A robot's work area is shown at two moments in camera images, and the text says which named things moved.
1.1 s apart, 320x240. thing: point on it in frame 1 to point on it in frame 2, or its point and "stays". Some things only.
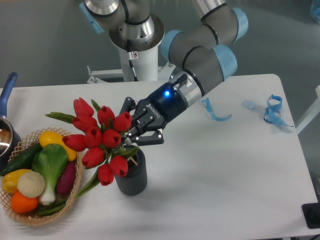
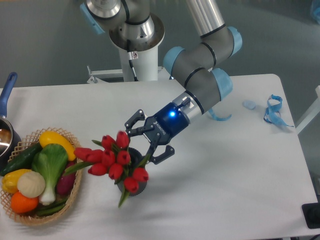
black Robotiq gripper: x=164 y=106 to x=160 y=129
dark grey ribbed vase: x=134 y=182 stays
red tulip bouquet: x=102 y=156 to x=112 y=160
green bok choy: x=51 y=161 stays
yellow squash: x=48 y=137 stays
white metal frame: x=314 y=111 stays
